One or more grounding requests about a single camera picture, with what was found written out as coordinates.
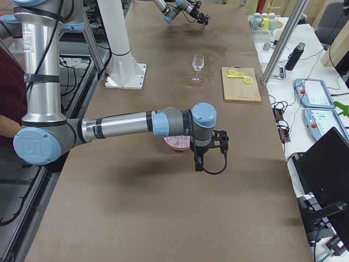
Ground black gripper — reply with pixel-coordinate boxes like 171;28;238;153
192;141;214;171
190;7;210;25

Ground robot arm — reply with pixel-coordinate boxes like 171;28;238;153
152;0;210;26
13;1;222;171

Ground clear ice cubes pile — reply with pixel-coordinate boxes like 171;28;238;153
165;135;190;148

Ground clear wine glass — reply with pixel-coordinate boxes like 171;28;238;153
191;53;204;83

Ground pink bowl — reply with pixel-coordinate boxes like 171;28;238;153
164;135;190;151

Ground lemon slice upper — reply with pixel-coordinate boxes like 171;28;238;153
228;69;236;75

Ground yellow plastic knife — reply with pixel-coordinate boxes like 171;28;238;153
227;74;246;79

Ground yellow cup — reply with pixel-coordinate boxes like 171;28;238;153
262;17;270;30

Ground steel weight cylinder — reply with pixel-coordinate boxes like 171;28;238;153
262;43;271;51

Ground lemon slice lower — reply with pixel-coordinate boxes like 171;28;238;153
244;76;253;84

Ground bamboo cutting board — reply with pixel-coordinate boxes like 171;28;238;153
221;67;261;103

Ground black water bottle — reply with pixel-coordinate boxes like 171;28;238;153
285;42;306;71

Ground black monitor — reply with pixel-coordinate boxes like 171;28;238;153
292;127;348;242

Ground lower teach pendant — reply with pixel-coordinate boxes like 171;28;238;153
303;108;343;141

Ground teach pendant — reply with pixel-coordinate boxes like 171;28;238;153
303;108;343;141
293;78;335;109

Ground upper teach pendant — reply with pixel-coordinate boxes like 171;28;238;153
293;78;335;109

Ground green grabber tool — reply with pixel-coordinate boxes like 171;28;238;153
333;101;349;117

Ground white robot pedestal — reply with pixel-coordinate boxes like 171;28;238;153
98;0;147;90

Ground aluminium frame post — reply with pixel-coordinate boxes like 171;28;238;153
261;0;309;86

